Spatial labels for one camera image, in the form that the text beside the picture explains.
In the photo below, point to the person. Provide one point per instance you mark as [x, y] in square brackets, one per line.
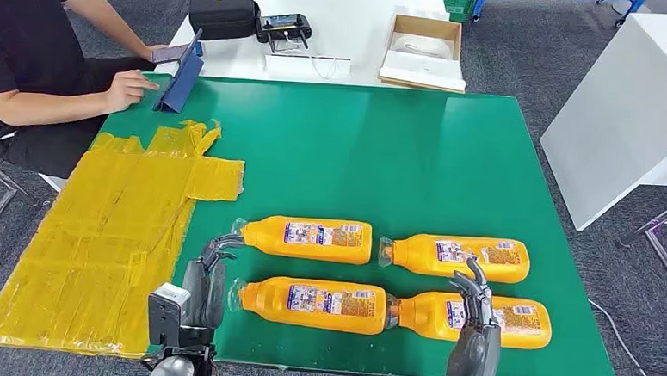
[22, 33]

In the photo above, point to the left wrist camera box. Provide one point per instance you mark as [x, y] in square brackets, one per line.
[167, 309]

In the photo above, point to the open cardboard box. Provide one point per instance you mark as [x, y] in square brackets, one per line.
[425, 71]

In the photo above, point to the green plastic crate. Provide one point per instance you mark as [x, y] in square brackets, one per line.
[454, 4]

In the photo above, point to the black zip case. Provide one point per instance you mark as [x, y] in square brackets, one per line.
[223, 9]

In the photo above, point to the person's right forearm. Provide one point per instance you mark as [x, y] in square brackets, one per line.
[46, 109]

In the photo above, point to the person's right hand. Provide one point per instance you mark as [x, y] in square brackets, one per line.
[127, 90]

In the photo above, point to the white flat box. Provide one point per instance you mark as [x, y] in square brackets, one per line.
[294, 66]

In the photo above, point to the white round item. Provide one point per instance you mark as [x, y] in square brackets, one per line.
[421, 46]

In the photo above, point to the black remote controller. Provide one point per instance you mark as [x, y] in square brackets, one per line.
[282, 24]

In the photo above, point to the yellow taped sheet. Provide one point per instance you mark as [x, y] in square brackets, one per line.
[108, 243]

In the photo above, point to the person's left hand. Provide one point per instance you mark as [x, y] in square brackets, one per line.
[155, 52]

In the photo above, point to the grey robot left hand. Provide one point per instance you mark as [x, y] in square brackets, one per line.
[205, 294]

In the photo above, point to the white side table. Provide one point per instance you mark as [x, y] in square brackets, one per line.
[617, 110]

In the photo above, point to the person's left forearm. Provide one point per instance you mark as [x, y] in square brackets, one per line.
[119, 27]

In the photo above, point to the dark smartphone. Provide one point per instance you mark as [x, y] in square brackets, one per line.
[169, 52]

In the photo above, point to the tablet in blue case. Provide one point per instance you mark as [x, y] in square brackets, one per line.
[182, 82]

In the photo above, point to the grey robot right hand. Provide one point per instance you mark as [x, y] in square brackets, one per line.
[473, 359]

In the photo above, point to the white desk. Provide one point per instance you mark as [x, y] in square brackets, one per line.
[348, 16]

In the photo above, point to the green table board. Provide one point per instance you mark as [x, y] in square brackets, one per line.
[369, 166]

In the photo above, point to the orange detergent bottle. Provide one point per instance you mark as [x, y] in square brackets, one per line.
[424, 317]
[270, 303]
[421, 257]
[273, 240]

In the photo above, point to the metal table legs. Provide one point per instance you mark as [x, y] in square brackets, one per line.
[657, 221]

